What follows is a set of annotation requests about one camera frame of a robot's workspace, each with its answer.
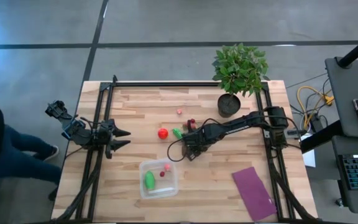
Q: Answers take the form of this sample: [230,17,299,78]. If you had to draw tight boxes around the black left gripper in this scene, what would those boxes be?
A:
[96,119,132,159]

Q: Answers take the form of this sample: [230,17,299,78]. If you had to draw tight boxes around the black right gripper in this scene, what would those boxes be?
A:
[181,123,226,162]

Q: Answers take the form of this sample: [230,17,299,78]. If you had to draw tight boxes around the clear plastic tupperware container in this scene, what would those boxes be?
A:
[139,157,179,200]

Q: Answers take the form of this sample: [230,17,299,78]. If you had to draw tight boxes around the green avocado half toy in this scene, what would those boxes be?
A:
[144,170,157,190]

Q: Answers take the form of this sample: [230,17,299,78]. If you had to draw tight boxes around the black plant pot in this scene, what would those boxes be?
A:
[217,93,241,118]

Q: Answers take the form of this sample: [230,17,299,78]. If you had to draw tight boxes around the purple cloth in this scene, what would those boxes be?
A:
[231,166,278,222]

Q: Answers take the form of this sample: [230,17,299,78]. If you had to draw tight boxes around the green leafy potted plant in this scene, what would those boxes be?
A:
[211,42,270,97]

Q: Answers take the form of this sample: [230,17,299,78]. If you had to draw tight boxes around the white paper sheet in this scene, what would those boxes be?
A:
[301,133,317,168]

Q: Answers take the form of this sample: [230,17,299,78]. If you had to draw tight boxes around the grey equipment cart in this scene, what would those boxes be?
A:
[324,57,358,139]

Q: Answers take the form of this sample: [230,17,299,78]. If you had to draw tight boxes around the black diagonal pole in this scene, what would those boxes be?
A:
[337,29,358,68]

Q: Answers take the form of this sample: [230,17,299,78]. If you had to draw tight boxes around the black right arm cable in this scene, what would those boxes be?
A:
[167,118,217,163]

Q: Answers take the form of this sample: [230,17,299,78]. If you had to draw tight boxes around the black aluminium rig frame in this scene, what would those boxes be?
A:
[51,74,319,224]

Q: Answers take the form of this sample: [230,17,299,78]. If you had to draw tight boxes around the yellow cable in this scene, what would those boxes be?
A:
[296,86,335,131]

